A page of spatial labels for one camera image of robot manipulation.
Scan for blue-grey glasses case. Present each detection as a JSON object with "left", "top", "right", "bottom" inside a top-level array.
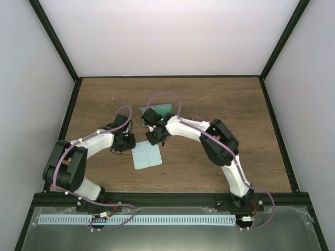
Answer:
[{"left": 140, "top": 104, "right": 172, "bottom": 127}]

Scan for light blue cleaning cloth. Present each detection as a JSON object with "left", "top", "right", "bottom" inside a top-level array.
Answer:
[{"left": 132, "top": 141, "right": 162, "bottom": 170}]

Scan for pink transparent sunglasses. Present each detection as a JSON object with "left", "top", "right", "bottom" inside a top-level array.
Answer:
[{"left": 189, "top": 115, "right": 205, "bottom": 122}]

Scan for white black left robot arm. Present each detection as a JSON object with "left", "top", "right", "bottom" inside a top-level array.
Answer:
[{"left": 42, "top": 126, "right": 136, "bottom": 211}]

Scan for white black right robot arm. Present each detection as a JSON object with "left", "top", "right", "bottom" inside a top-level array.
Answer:
[{"left": 142, "top": 109, "right": 254, "bottom": 211}]

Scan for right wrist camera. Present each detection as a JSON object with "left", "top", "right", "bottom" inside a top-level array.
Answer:
[{"left": 141, "top": 108, "right": 162, "bottom": 132}]

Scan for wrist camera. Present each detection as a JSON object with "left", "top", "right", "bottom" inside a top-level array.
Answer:
[
  {"left": 141, "top": 108, "right": 162, "bottom": 132},
  {"left": 113, "top": 114, "right": 132, "bottom": 134}
]

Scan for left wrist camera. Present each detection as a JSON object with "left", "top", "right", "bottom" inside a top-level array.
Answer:
[{"left": 113, "top": 114, "right": 132, "bottom": 134}]

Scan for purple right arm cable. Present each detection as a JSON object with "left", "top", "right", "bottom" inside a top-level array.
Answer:
[{"left": 145, "top": 93, "right": 276, "bottom": 232}]

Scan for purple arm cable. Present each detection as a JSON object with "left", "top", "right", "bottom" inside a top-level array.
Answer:
[
  {"left": 52, "top": 105, "right": 137, "bottom": 232},
  {"left": 145, "top": 93, "right": 276, "bottom": 232}
]

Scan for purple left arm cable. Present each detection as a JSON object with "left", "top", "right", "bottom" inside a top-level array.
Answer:
[{"left": 52, "top": 105, "right": 137, "bottom": 232}]

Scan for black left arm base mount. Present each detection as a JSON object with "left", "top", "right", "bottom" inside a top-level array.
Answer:
[{"left": 75, "top": 190, "right": 124, "bottom": 213}]

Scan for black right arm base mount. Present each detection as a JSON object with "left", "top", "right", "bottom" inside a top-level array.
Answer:
[{"left": 215, "top": 193, "right": 264, "bottom": 213}]

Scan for light blue slotted cable duct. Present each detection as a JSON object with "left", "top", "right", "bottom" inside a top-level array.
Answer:
[{"left": 37, "top": 214, "right": 236, "bottom": 226}]

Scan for black aluminium frame rail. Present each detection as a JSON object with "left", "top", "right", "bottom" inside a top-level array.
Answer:
[{"left": 31, "top": 192, "right": 311, "bottom": 207}]

